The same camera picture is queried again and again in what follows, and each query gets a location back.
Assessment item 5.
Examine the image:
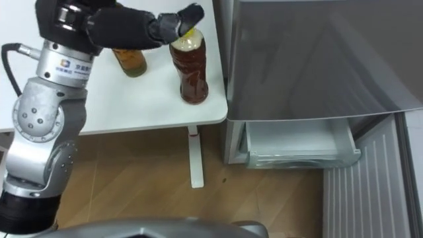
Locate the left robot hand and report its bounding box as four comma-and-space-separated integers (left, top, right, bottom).
34, 0, 206, 56

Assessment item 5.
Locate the dark brown drink bottle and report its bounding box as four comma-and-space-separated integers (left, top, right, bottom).
169, 26, 210, 106

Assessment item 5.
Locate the amber drink bottle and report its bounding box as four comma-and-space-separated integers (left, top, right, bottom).
111, 48, 148, 78

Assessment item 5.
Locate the white desk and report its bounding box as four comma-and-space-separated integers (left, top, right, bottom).
0, 0, 229, 189

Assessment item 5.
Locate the grey fridge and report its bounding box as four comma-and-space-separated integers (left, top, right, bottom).
211, 0, 423, 165

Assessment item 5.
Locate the robot body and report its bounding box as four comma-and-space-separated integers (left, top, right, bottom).
6, 216, 270, 238

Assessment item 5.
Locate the open fridge drawer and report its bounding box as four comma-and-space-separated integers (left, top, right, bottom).
245, 118, 362, 170

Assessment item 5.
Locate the open fridge door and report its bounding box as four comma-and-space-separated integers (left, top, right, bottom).
322, 112, 423, 238

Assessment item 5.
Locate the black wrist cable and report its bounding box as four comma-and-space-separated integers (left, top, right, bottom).
1, 42, 23, 98

